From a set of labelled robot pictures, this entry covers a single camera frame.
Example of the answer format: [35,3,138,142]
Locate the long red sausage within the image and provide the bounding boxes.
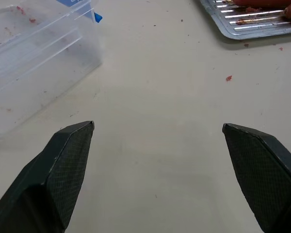
[233,0,291,8]

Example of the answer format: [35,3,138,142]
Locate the silver ribbed metal tray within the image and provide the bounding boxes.
[200,0,291,40]

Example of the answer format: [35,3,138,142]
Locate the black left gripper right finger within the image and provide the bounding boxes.
[222,123,291,233]

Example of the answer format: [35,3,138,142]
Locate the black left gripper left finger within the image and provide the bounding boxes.
[0,120,95,233]

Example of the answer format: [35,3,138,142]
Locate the clear plastic container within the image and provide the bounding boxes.
[0,0,104,140]

